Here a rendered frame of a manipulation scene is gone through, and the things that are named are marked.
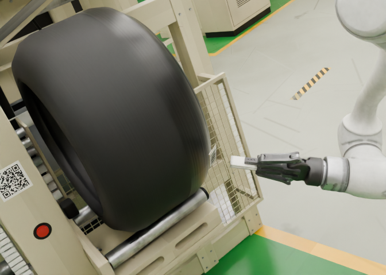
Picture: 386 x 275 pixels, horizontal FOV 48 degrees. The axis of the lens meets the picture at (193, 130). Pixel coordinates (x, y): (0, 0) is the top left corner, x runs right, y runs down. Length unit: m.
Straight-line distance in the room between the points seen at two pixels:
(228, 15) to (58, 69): 4.83
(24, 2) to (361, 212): 1.88
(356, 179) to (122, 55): 0.64
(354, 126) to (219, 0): 4.62
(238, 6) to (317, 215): 3.86
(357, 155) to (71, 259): 0.80
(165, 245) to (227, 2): 4.70
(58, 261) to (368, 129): 0.89
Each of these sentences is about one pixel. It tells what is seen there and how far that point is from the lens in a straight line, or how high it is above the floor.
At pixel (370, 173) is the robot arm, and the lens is 1.15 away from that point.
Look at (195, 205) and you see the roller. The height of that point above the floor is 0.90.
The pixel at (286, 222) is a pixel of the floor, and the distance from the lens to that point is 2.47.
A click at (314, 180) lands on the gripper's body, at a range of 1.14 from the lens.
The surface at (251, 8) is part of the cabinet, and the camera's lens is 6.06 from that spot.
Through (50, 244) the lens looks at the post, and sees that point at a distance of 1.20.
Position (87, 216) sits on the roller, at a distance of 1.44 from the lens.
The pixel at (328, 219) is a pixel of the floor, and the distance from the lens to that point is 2.44.
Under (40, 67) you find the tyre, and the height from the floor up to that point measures 1.44.
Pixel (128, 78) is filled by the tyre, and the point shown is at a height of 1.36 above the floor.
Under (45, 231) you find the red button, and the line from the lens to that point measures 1.17.
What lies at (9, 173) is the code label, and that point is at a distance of 1.10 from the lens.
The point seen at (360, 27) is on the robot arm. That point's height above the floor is 1.41.
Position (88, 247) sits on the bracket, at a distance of 1.22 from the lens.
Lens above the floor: 1.64
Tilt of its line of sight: 26 degrees down
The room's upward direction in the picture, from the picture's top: 20 degrees counter-clockwise
